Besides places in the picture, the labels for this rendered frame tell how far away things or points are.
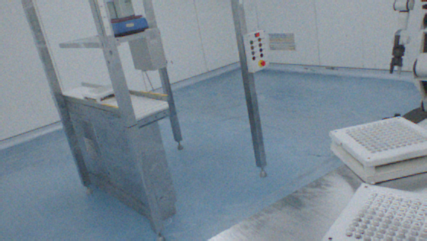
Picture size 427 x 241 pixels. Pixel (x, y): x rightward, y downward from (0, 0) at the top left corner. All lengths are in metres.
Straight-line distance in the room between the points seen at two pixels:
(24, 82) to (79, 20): 1.09
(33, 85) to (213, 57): 2.89
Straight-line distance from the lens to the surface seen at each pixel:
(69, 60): 5.58
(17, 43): 5.44
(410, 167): 1.18
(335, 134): 1.28
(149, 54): 2.26
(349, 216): 0.89
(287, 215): 1.03
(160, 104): 2.34
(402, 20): 3.31
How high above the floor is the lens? 1.44
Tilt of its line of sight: 19 degrees down
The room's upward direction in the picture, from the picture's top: 11 degrees counter-clockwise
